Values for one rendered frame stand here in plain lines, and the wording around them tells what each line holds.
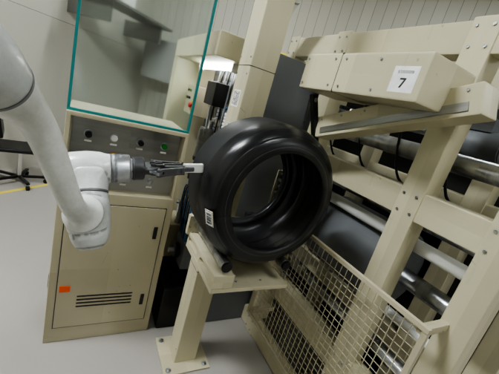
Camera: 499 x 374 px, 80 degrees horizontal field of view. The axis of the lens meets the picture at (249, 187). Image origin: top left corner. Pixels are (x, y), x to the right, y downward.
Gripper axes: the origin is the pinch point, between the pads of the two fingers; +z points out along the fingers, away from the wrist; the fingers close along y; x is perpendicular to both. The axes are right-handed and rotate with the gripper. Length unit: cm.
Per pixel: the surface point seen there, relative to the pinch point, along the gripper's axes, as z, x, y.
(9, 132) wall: -120, 62, 328
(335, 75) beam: 56, -38, 2
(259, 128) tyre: 20.9, -16.4, -5.4
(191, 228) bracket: 8.4, 37.2, 23.3
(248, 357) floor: 52, 133, 20
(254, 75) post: 32, -34, 26
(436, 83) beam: 62, -38, -36
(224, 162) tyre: 7.9, -4.8, -8.5
